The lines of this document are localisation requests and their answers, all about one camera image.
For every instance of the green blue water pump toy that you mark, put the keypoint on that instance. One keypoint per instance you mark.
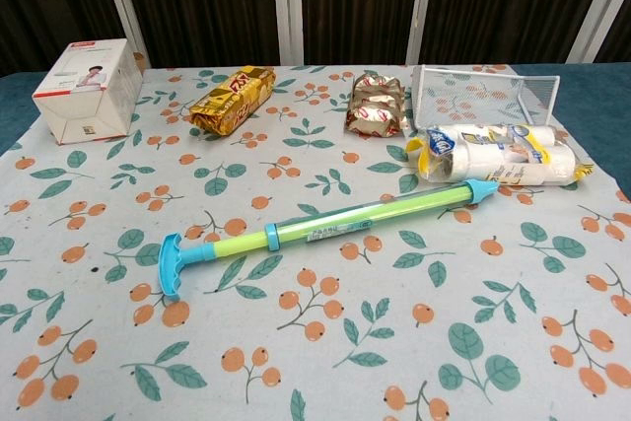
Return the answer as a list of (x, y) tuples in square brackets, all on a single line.
[(345, 216)]

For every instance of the gold and red foil snack bag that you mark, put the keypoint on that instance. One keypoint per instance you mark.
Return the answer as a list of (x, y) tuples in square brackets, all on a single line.
[(374, 105)]

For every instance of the gold biscuit package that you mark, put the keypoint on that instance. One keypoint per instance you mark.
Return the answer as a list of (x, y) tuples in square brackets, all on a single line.
[(231, 100)]

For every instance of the floral orange fruit tablecloth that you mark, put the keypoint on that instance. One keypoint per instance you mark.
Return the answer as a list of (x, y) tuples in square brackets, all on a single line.
[(315, 342)]

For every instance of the pack of white paper cups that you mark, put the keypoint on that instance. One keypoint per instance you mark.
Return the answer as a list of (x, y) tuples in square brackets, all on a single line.
[(493, 155)]

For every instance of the brown cardboard box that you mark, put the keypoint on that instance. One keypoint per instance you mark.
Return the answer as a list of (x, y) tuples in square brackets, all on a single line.
[(139, 60)]

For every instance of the white desk lamp box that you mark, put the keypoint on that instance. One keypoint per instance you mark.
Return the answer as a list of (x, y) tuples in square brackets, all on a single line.
[(84, 95)]

